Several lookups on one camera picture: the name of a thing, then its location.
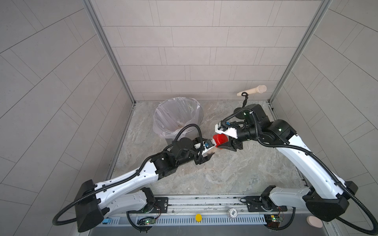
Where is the right circuit board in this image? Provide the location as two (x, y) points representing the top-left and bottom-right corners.
(264, 214), (284, 228)

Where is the black stand with round base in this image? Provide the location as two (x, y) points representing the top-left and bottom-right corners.
(234, 91), (249, 119)

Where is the beige handle on stand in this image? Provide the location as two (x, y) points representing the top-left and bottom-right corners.
(237, 85), (267, 96)

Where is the yellow round button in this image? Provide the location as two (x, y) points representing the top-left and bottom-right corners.
(195, 214), (202, 222)

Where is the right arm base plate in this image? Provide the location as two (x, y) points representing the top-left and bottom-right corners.
(240, 196), (287, 212)

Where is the white round knob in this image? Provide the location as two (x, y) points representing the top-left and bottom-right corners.
(227, 208), (238, 219)

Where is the circuit board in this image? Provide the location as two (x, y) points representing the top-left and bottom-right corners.
(137, 217), (157, 226)
(264, 214), (284, 228)

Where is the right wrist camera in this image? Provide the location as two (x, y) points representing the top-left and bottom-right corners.
(215, 122), (238, 139)

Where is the red lidded rice jar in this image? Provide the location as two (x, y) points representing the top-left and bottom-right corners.
(206, 134), (228, 153)

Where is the pink oval pad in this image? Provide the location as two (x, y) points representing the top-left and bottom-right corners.
(306, 215), (323, 228)

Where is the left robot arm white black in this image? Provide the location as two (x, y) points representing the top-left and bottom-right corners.
(52, 135), (217, 233)

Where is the left circuit board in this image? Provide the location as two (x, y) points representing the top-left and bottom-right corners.
(137, 217), (157, 226)

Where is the clear plastic bin liner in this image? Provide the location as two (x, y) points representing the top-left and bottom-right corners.
(153, 97), (201, 139)

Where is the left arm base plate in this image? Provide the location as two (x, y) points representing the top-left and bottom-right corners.
(139, 197), (168, 214)

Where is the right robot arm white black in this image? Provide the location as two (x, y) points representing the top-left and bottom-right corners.
(215, 104), (378, 236)

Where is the blue toy car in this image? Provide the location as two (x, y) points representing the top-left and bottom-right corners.
(102, 218), (112, 224)

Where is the aluminium rail frame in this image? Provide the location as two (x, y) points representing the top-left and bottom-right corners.
(79, 191), (331, 226)

